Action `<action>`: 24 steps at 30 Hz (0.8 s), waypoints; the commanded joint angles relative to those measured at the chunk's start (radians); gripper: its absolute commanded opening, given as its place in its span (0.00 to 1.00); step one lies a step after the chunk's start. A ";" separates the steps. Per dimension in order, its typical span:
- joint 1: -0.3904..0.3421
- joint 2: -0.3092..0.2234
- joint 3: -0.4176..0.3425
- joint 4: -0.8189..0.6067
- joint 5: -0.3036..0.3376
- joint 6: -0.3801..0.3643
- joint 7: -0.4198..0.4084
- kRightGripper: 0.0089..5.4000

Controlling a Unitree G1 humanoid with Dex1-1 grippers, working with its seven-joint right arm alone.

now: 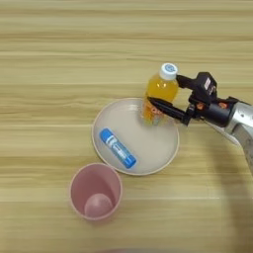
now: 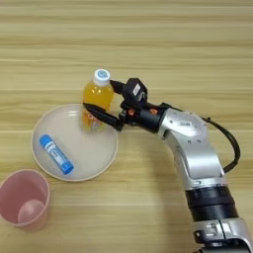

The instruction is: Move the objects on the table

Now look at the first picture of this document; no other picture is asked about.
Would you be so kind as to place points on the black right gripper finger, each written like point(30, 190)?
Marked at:
point(171, 110)
point(188, 83)

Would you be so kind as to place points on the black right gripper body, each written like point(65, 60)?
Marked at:
point(214, 112)

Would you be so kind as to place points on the orange juice bottle white cap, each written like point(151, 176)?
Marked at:
point(161, 89)

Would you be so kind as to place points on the beige round plate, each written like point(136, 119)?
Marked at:
point(150, 148)

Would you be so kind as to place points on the blue glue stick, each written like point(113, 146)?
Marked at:
point(117, 148)

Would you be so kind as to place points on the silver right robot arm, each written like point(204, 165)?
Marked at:
point(242, 122)

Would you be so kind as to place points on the white flat remote-like device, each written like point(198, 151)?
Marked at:
point(224, 133)

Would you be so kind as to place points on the pink plastic cup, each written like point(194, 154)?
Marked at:
point(82, 187)

